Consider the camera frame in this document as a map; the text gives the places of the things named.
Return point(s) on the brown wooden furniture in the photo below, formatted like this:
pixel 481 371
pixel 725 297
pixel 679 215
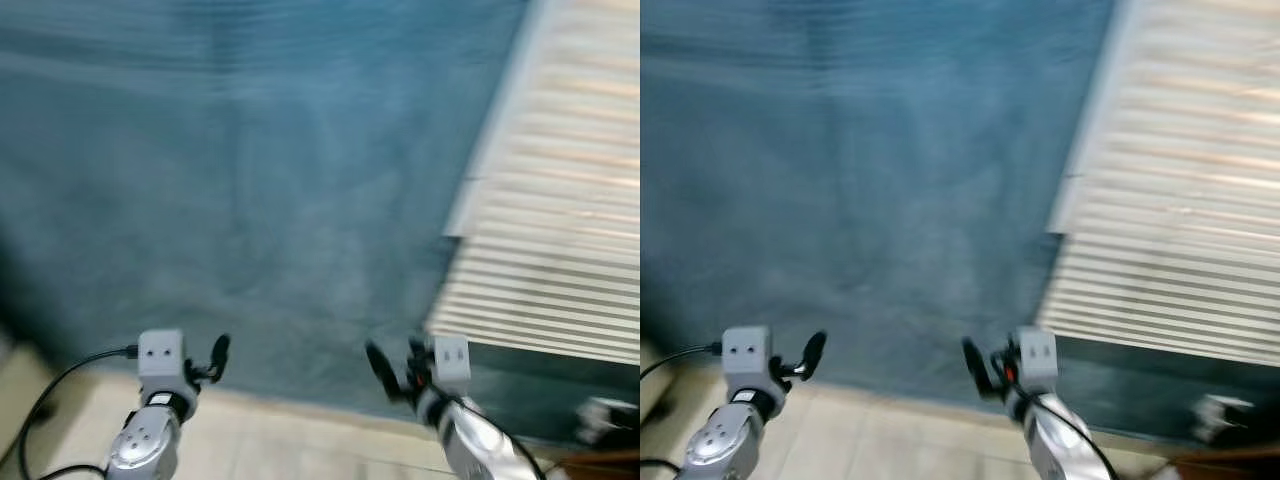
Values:
pixel 600 467
pixel 1230 465

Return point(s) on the blue carpet rug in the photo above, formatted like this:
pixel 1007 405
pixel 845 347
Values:
pixel 230 200
pixel 850 200

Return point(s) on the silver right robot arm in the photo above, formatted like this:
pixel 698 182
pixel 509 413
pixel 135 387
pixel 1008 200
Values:
pixel 1055 445
pixel 475 440

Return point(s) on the white slatted panel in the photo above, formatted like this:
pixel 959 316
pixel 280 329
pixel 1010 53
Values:
pixel 1180 200
pixel 560 200

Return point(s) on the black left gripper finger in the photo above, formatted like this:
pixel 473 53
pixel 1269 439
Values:
pixel 815 351
pixel 220 355

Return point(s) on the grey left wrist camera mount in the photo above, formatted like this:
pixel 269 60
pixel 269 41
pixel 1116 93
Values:
pixel 746 355
pixel 161 358

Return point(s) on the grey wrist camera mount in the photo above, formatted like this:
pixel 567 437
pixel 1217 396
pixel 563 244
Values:
pixel 746 355
pixel 161 358
pixel 452 360
pixel 1038 358

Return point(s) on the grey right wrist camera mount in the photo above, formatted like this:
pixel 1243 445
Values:
pixel 452 360
pixel 1038 358

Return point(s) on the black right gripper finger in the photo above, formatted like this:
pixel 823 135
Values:
pixel 383 368
pixel 978 362

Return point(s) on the small white object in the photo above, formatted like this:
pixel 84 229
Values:
pixel 1222 415
pixel 605 420

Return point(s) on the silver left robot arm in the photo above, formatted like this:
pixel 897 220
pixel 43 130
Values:
pixel 145 445
pixel 722 440

